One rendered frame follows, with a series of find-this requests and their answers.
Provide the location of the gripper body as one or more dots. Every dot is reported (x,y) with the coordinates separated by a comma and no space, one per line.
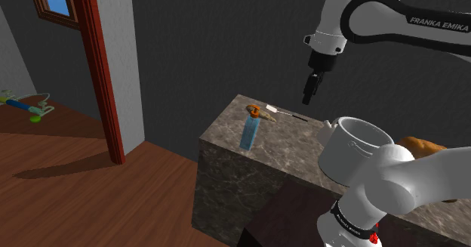
(322,60)

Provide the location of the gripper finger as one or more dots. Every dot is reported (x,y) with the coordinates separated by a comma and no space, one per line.
(319,80)
(308,91)

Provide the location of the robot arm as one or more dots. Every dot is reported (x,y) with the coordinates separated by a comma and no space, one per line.
(401,172)

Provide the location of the brown oblong thing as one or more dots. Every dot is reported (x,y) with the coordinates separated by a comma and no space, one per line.
(268,117)

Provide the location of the blue spray bottle orange top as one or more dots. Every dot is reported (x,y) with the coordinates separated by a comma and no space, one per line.
(250,132)

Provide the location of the white pot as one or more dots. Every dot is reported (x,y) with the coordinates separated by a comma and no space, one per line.
(342,154)

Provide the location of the orange-brown bread loaf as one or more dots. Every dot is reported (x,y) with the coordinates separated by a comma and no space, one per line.
(419,145)

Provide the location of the green and blue toy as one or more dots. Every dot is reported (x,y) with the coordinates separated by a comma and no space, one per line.
(22,105)

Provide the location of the red-brown door frame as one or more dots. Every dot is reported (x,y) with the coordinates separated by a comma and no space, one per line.
(99,73)

